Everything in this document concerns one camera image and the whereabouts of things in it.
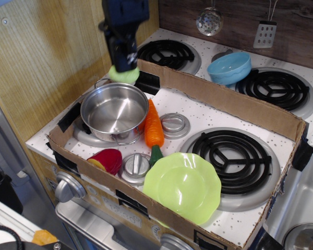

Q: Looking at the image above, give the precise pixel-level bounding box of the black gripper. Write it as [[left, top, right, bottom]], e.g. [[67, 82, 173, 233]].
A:
[[98, 0, 149, 72]]

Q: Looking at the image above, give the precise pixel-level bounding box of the green toy broccoli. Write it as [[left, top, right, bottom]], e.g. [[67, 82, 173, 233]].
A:
[[108, 65, 140, 84]]

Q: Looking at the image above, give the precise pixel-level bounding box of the stainless steel pot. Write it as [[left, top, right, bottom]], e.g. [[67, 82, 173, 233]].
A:
[[80, 83, 149, 145]]

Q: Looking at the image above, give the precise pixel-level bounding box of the hanging silver strainer ladle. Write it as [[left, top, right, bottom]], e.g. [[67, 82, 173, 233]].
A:
[[196, 1, 224, 36]]

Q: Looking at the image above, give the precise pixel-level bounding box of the orange toy carrot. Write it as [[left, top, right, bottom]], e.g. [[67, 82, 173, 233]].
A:
[[145, 99, 164, 167]]

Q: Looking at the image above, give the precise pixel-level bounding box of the silver middle stove knob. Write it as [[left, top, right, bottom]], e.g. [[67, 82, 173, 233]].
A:
[[160, 113, 191, 140]]

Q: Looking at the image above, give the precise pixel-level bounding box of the silver stove knob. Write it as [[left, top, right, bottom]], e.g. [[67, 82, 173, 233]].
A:
[[160, 113, 191, 140], [118, 153, 150, 186]]

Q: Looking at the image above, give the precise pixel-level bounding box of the light blue plastic bowl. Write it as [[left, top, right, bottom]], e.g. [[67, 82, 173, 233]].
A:
[[207, 52, 252, 85]]

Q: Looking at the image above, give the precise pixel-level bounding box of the red and yellow toy pepper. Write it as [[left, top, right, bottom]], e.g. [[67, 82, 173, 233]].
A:
[[87, 148, 123, 175]]

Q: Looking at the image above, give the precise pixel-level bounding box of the silver front stove knob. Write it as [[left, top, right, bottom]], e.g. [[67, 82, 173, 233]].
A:
[[118, 153, 150, 186]]

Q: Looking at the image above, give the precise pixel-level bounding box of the hanging silver spatula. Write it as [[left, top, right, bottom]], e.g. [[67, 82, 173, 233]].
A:
[[253, 1, 278, 49]]

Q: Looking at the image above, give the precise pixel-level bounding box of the light green plastic plate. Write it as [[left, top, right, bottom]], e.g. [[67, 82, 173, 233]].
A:
[[142, 153, 221, 225]]

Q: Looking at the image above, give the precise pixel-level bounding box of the silver oven knob left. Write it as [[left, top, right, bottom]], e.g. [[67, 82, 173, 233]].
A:
[[55, 171, 87, 203]]

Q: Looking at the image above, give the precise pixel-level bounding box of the silver oven knob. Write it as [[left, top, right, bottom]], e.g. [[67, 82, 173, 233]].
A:
[[55, 171, 87, 203], [160, 233, 193, 250]]

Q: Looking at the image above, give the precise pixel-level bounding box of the back right black burner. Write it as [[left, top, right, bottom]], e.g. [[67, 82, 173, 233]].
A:
[[235, 68, 309, 111]]

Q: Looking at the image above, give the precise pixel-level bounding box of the front right black burner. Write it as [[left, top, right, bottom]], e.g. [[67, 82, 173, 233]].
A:
[[192, 129, 272, 195]]

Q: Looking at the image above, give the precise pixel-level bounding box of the silver oven knob right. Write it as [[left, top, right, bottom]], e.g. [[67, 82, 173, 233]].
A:
[[160, 233, 193, 250]]

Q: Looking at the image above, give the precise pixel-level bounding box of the orange object bottom left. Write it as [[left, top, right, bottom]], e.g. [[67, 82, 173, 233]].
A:
[[31, 230, 58, 246]]

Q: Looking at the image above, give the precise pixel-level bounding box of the stainless steel sink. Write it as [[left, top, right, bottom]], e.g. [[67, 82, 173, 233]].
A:
[[260, 153, 313, 249]]

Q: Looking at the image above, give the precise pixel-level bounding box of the silver sink drain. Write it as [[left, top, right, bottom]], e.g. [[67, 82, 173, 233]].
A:
[[283, 223, 313, 250]]

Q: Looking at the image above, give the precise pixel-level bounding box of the front left silver burner ring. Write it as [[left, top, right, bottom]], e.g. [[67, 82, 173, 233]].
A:
[[72, 117, 121, 148]]

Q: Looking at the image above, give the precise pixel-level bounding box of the silver oven door handle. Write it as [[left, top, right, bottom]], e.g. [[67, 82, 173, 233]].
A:
[[55, 201, 159, 249]]

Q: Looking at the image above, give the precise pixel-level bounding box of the black cable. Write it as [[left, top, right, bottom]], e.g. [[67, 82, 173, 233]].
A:
[[0, 224, 23, 250]]

